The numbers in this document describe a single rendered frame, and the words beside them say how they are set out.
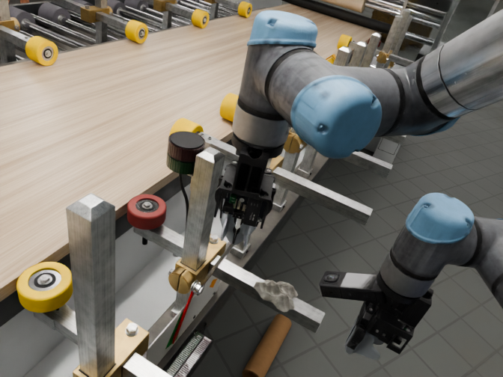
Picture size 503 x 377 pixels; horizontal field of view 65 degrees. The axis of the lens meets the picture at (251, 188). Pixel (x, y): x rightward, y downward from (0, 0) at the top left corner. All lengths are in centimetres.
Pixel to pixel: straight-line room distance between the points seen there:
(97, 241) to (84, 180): 49
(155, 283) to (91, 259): 62
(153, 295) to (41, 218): 36
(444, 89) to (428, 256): 26
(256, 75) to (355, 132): 14
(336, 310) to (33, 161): 148
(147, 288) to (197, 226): 40
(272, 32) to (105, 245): 30
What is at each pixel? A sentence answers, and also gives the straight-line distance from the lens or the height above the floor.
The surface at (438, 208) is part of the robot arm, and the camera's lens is 59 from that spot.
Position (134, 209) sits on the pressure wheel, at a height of 91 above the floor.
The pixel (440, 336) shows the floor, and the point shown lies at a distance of 219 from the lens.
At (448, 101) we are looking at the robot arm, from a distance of 44.
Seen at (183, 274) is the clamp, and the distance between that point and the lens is 78.
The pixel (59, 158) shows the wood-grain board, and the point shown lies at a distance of 101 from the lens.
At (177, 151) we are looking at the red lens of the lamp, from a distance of 64.
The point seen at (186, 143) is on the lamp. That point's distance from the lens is 65.
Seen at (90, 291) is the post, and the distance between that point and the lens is 52.
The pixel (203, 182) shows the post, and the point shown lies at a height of 107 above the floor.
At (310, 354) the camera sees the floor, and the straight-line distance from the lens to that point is 182.
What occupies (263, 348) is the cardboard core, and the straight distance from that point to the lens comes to 167.
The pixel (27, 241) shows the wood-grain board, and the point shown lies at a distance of 81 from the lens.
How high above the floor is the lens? 145
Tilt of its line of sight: 35 degrees down
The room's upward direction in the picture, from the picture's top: 14 degrees clockwise
